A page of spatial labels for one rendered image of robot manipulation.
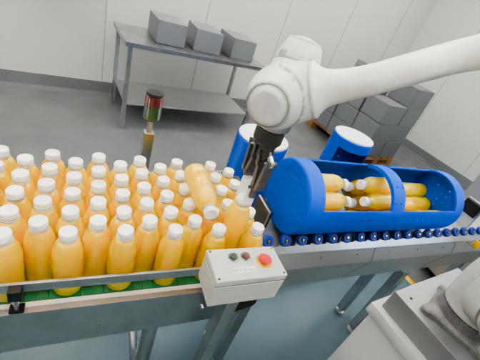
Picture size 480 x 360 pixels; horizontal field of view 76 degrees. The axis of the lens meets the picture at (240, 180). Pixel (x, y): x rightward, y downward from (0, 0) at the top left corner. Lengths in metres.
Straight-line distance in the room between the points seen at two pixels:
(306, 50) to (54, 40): 3.64
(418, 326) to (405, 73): 0.72
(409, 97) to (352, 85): 4.29
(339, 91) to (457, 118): 5.81
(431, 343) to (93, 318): 0.91
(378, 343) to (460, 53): 0.84
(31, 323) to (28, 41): 3.48
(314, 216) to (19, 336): 0.89
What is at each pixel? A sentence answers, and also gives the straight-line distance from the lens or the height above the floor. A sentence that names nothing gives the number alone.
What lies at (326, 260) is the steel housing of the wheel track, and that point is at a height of 0.86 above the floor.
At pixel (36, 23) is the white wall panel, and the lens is 4.11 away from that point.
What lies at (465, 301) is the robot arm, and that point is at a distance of 1.04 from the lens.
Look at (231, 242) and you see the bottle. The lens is 0.96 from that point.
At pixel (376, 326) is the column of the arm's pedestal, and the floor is 0.95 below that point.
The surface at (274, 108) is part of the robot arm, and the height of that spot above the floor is 1.53.
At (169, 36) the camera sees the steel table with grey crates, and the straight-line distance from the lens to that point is 3.47.
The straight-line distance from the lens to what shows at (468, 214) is 2.14.
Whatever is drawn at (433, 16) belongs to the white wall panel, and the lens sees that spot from 6.97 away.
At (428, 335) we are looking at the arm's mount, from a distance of 1.07.
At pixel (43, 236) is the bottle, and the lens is 0.86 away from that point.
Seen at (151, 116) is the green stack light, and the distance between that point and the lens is 1.20.
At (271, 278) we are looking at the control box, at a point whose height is 1.09.
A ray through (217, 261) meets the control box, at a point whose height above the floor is 1.10.
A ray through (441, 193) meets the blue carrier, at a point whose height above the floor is 1.14.
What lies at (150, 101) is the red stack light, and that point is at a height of 1.23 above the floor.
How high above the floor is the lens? 1.69
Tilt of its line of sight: 32 degrees down
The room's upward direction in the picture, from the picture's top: 20 degrees clockwise
